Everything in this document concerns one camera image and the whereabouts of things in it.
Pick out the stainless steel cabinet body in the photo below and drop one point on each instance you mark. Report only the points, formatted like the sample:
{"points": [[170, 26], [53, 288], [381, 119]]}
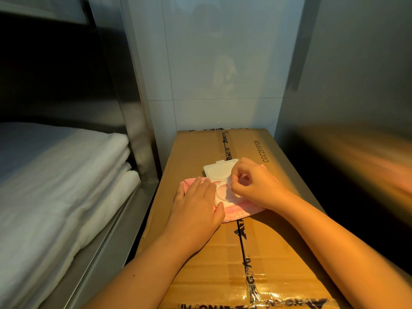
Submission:
{"points": [[341, 61]]}

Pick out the person's right hand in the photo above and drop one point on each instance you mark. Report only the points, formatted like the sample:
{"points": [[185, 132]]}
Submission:
{"points": [[264, 189]]}

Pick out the steel linen shelf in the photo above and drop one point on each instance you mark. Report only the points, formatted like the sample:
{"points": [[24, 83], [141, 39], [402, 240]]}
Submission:
{"points": [[135, 135]]}

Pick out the person's right forearm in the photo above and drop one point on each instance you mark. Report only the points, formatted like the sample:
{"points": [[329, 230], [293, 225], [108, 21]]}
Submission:
{"points": [[347, 254]]}

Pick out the person's left hand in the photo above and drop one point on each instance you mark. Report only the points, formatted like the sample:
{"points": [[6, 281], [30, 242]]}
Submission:
{"points": [[193, 222]]}

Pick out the person's left forearm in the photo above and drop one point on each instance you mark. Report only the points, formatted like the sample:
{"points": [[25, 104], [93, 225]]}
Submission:
{"points": [[141, 279]]}

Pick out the brown taped cardboard box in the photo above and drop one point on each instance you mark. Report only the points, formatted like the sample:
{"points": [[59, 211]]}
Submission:
{"points": [[199, 148]]}

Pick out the pink wet wipes pack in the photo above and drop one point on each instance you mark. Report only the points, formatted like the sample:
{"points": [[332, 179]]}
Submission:
{"points": [[215, 172]]}

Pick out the stack of white folded sheets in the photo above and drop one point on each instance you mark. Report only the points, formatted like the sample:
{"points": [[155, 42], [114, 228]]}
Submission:
{"points": [[48, 183]]}

